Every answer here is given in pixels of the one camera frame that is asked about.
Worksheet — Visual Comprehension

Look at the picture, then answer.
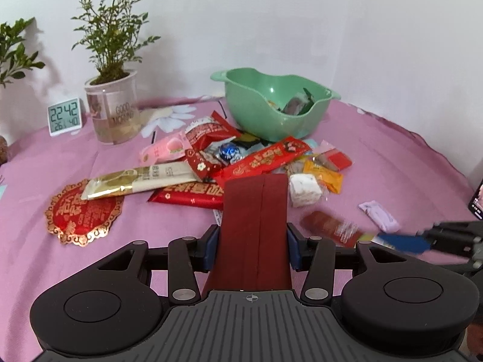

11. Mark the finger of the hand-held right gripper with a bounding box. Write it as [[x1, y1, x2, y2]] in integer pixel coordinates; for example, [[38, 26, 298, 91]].
[[377, 235, 475, 259], [417, 222, 483, 240]]

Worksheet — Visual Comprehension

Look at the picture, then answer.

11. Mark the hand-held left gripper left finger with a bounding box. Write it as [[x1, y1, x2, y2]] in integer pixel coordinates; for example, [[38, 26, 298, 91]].
[[99, 226, 220, 306]]

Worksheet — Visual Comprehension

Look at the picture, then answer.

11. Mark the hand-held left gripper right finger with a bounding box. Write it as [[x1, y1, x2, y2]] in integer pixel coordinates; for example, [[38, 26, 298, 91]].
[[287, 223, 406, 307]]

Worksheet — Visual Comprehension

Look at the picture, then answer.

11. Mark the red candy bar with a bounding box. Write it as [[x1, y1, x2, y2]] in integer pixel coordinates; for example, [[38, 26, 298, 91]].
[[300, 211, 360, 248]]

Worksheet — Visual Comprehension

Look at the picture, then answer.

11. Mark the dark red snack packet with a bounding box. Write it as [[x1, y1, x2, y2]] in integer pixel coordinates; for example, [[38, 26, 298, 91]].
[[202, 174, 293, 297]]

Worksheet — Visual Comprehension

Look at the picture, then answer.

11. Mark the gold and white sachet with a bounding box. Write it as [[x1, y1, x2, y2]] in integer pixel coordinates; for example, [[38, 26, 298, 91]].
[[81, 162, 197, 201]]

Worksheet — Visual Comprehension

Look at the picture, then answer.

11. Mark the green plastic bowl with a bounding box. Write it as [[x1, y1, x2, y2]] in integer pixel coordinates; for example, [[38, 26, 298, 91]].
[[210, 67, 342, 143]]

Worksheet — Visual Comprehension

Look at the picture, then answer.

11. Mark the purple candy packet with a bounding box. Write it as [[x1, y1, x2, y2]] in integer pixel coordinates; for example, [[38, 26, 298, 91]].
[[358, 200, 401, 233]]

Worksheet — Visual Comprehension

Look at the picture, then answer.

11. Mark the black smartphone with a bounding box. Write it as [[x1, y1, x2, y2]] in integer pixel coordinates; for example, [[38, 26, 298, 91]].
[[468, 176, 483, 220]]

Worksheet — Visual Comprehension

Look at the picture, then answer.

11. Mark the flat red gold-print packet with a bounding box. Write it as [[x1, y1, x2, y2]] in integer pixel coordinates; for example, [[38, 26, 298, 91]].
[[147, 182, 226, 210]]

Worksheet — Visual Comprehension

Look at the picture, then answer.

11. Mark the white nougat candy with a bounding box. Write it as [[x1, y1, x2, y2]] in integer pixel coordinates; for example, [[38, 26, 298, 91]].
[[288, 173, 324, 208]]

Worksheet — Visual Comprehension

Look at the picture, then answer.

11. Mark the orange candy packet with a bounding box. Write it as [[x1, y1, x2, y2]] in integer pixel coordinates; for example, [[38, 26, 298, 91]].
[[302, 160, 344, 194]]

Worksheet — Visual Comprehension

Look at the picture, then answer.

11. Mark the pink floral tablecloth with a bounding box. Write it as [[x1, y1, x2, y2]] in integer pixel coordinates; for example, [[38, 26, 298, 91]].
[[0, 96, 478, 362]]

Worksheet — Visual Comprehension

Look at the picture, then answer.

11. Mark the long red gold-print packet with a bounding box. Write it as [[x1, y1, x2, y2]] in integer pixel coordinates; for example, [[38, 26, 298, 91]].
[[212, 136, 311, 188]]

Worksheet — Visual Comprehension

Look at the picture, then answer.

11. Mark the blue foil chocolate ball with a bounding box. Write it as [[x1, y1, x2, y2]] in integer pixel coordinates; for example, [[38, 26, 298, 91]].
[[218, 143, 241, 165]]

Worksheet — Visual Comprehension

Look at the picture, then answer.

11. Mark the red candy in clear wrapper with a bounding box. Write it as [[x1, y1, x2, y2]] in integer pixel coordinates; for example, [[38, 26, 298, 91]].
[[311, 140, 353, 170]]

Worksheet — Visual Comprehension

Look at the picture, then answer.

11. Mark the pink peach snack packet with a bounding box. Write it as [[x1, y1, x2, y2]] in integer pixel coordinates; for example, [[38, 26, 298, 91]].
[[139, 133, 190, 165]]

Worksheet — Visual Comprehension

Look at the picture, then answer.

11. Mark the red and white snack packet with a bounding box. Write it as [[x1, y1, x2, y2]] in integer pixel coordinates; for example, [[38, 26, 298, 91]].
[[184, 111, 242, 182]]

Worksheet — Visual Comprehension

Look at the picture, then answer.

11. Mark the black and yellow packet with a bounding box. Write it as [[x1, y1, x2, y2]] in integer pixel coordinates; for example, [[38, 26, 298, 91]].
[[235, 132, 269, 148]]

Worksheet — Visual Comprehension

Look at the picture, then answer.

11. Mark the round red gold-edged packet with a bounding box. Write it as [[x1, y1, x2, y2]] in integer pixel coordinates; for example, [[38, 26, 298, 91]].
[[44, 183, 125, 247]]

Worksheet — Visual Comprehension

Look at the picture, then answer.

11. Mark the grey snack packet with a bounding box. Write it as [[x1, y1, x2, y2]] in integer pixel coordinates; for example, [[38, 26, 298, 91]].
[[282, 96, 309, 116]]

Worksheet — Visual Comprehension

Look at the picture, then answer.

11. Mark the dark green snack packet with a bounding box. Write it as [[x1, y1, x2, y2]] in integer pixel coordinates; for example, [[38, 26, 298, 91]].
[[301, 88, 316, 114]]

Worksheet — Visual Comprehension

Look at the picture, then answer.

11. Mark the potted plant in clear pot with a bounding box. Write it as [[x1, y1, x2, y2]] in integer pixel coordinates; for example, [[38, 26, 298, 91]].
[[71, 0, 161, 145]]

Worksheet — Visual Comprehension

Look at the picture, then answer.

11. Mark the white digital clock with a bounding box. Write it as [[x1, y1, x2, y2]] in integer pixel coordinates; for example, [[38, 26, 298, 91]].
[[47, 97, 83, 137]]

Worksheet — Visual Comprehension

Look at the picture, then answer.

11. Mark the leafy plant in glass vase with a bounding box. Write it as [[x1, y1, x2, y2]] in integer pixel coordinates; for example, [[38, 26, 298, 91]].
[[0, 17, 46, 166]]

